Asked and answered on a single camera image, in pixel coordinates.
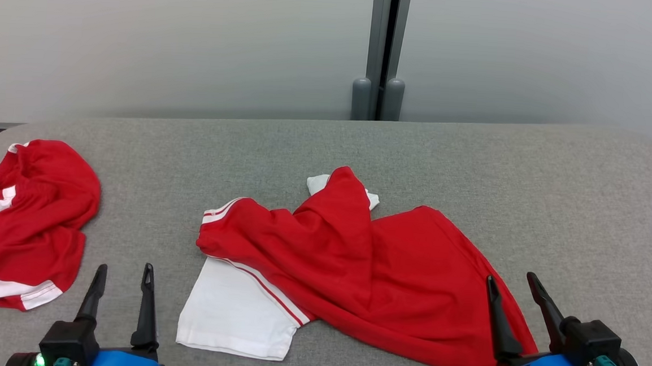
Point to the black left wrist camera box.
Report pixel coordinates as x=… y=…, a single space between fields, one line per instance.
x=70 y=340

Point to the grey cylindrical post foot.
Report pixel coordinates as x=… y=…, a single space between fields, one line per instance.
x=360 y=100
x=393 y=99

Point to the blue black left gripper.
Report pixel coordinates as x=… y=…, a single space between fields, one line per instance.
x=128 y=363

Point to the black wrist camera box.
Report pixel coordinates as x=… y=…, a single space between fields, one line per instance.
x=591 y=340
x=70 y=340

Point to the grey metal partition post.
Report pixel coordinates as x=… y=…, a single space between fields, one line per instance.
x=379 y=33

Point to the red shorts with white stripes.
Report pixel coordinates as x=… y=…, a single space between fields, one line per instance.
x=35 y=216

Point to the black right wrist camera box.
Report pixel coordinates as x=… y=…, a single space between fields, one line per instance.
x=591 y=340

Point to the red jersey with black number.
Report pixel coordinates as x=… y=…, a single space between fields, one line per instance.
x=399 y=278

